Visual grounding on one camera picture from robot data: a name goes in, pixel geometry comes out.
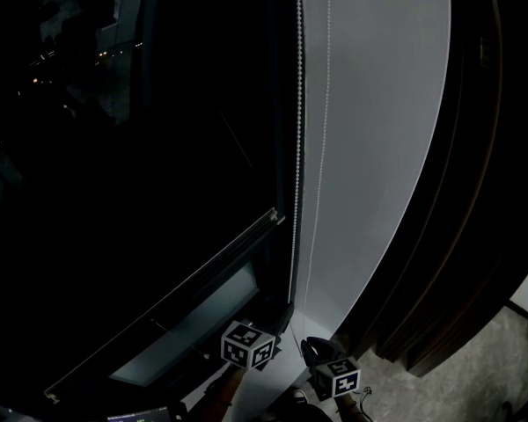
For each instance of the person's black clothing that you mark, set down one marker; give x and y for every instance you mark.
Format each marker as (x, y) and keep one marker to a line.
(308, 413)

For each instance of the black and white sneaker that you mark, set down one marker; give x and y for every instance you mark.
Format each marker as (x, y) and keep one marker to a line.
(299, 396)

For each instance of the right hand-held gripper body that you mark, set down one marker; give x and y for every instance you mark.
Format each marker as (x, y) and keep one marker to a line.
(341, 378)

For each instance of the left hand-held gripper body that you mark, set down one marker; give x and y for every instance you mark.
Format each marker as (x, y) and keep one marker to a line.
(246, 345)

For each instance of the dark window frame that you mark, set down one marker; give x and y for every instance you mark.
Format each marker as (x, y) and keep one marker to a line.
(114, 191)

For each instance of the person's left forearm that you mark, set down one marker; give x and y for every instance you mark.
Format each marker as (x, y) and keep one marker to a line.
(224, 394)

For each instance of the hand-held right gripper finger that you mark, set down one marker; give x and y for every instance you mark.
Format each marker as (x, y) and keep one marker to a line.
(310, 354)
(327, 350)

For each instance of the dark wooden door frame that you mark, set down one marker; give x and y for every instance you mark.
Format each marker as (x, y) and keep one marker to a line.
(457, 147)

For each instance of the black phone with screen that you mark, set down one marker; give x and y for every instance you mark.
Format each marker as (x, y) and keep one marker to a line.
(136, 416)

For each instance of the black baseboard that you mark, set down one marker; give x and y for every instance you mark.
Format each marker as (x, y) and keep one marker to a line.
(521, 311)

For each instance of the person's right forearm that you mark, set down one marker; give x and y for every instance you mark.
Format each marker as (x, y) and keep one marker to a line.
(347, 409)

